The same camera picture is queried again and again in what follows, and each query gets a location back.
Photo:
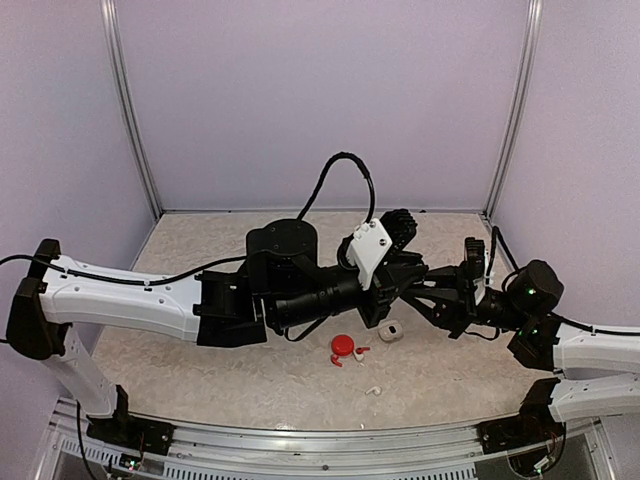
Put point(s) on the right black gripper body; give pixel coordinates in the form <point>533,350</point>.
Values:
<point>468,306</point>

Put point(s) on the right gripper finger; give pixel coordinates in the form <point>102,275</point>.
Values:
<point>445,277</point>
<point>435,310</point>

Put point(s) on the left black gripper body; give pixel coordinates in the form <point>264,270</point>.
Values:
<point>380,302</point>

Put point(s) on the white earbud charging case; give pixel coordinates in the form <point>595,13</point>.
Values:
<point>390,332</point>

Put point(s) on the white earbud front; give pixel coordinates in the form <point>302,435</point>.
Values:
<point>376,391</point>

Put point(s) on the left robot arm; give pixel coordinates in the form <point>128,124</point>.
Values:
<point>278,285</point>

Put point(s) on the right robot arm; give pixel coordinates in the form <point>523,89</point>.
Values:
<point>593,370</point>

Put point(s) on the red round charging case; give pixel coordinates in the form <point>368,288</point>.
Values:
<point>342,345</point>

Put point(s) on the red earbud left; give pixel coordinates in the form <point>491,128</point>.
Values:
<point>335,360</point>

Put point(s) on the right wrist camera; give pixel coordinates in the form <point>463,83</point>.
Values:
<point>475,267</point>

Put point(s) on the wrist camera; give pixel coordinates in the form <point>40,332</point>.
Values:
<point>377,241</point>
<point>475,267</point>

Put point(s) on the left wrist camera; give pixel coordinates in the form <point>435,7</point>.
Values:
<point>377,241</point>

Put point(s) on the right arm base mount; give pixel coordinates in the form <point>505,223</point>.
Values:
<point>514,432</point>

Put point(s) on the front aluminium rail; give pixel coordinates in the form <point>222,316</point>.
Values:
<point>200,451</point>

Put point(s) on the right aluminium frame post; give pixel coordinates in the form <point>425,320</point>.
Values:
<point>517,106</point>

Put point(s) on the aluminium frame post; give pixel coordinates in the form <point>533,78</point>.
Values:
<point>517,106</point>
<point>109,14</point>

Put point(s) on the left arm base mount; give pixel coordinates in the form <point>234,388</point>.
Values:
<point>135,433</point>

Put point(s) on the left aluminium frame post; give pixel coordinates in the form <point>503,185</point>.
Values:
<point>109,14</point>

